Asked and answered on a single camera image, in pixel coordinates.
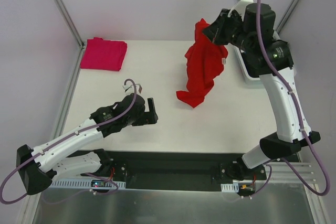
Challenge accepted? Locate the red t shirt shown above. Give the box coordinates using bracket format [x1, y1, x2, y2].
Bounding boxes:
[176, 18, 228, 108]

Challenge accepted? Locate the white plastic laundry basket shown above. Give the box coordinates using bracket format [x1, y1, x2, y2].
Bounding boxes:
[233, 46, 263, 88]

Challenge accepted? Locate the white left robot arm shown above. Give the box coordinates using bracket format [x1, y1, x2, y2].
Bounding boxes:
[16, 93, 158, 195]

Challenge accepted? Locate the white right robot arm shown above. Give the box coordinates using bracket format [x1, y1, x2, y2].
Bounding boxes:
[203, 3, 321, 180]

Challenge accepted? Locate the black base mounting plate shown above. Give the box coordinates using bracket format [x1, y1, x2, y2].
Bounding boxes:
[73, 150, 300, 190]

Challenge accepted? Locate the folded magenta t shirt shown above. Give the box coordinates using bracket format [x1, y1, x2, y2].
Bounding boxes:
[80, 37, 128, 71]

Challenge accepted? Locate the left white cable duct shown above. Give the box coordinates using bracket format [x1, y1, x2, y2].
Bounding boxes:
[49, 178, 126, 190]

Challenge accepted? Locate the white cable duct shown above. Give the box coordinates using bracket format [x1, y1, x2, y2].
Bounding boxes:
[49, 178, 126, 190]
[220, 183, 239, 193]

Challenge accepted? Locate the right aluminium frame post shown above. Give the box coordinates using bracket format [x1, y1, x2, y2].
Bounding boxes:
[275, 0, 301, 35]

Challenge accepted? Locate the aluminium frame post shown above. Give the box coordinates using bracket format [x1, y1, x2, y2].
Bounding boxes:
[275, 0, 301, 35]
[54, 0, 85, 49]

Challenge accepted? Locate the right white cable duct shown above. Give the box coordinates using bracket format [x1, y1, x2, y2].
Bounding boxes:
[220, 183, 239, 193]

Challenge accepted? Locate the aluminium rail right side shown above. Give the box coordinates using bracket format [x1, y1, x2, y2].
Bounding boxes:
[265, 162, 317, 184]

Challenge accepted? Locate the left aluminium frame post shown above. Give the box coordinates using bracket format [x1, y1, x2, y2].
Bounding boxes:
[54, 0, 85, 49]

